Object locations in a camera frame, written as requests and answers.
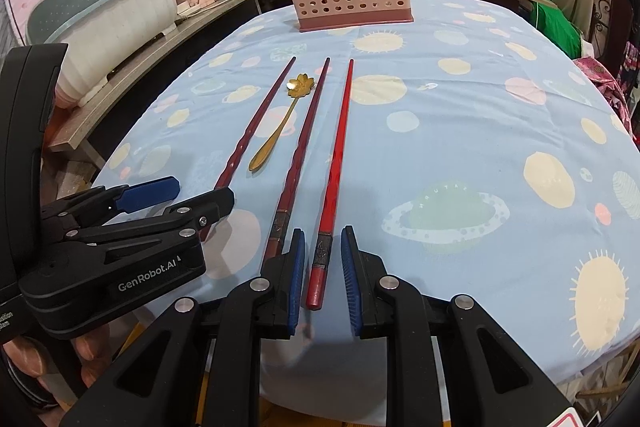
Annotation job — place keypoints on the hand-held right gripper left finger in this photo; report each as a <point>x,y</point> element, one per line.
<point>296,277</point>

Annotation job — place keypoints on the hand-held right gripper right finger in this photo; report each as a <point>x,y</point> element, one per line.
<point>350,277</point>

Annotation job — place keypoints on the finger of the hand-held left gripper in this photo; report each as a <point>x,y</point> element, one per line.
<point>145,196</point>
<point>210,204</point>

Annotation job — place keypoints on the dark red chopstick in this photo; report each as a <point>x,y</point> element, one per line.
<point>304,132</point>
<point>262,117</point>

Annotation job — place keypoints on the bright red chopstick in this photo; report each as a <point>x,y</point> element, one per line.
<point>336,157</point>

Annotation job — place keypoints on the gold flower spoon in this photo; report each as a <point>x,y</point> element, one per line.
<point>299,85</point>

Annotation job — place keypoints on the person's left hand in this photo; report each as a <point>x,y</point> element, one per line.
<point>87,354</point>

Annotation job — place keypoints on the white dish rack tub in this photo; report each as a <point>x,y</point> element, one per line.
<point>115,22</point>

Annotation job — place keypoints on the blue planet print tablecloth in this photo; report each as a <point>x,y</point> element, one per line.
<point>475,107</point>

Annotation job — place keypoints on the pink floral cloth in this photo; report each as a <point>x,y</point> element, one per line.
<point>607,92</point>

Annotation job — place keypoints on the green bag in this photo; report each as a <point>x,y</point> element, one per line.
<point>555,29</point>

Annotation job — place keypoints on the dark wooden chair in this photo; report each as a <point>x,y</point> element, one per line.
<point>617,27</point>

